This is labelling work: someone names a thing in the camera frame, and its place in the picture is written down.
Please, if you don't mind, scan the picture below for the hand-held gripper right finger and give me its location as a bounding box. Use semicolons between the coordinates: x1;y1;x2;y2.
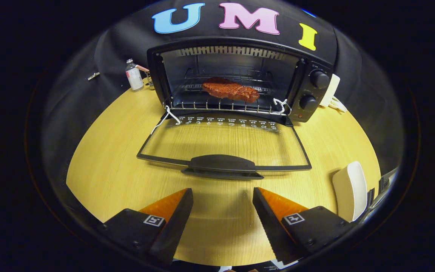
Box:
253;187;356;265

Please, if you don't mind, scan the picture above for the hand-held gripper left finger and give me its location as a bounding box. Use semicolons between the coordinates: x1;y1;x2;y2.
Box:
97;188;194;267

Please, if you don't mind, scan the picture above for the red-brown steak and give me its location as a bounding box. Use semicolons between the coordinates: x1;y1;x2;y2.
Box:
202;77;260;104

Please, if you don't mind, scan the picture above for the white ribbed tray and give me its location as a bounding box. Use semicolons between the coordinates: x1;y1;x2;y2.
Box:
332;161;368;223

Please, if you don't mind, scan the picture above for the white divided dish with beans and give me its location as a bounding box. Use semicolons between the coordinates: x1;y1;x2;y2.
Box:
329;97;348;114

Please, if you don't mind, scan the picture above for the clear plastic bottle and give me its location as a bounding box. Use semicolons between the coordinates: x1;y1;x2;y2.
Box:
125;59;144;91

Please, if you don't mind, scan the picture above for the black toaster oven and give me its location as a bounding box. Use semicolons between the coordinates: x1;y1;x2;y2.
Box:
137;37;334;180

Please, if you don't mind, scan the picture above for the white bread toaster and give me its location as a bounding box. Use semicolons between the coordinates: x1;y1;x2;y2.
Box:
319;74;341;107

